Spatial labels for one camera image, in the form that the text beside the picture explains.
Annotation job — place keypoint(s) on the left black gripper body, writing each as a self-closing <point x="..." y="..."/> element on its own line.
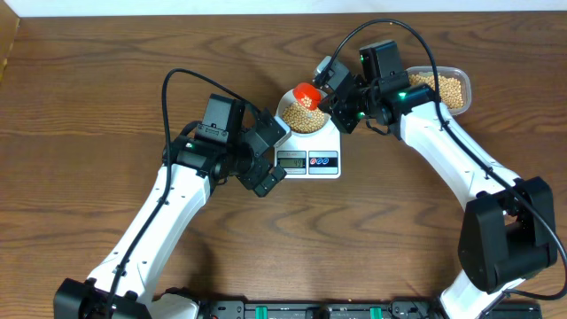
<point x="249" y="169"/>

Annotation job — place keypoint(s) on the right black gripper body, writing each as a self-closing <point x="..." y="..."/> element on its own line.
<point x="355" y="107"/>

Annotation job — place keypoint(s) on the red measuring scoop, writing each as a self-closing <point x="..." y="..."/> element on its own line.
<point x="307" y="95"/>

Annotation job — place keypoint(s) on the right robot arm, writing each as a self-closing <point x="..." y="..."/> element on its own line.
<point x="508" y="228"/>

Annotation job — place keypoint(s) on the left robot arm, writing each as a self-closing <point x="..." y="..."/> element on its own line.
<point x="202" y="157"/>

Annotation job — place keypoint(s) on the soybeans in bowl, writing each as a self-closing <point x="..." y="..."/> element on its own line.
<point x="301" y="119"/>

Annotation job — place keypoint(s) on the grey bowl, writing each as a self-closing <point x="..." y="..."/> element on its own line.
<point x="286" y="100"/>

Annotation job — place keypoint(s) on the white digital kitchen scale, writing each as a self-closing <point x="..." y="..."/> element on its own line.
<point x="311" y="157"/>

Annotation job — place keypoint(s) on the clear plastic container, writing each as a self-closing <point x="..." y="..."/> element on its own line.
<point x="449" y="72"/>

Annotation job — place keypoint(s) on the black mounting rail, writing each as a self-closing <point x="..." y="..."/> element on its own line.
<point x="232" y="309"/>

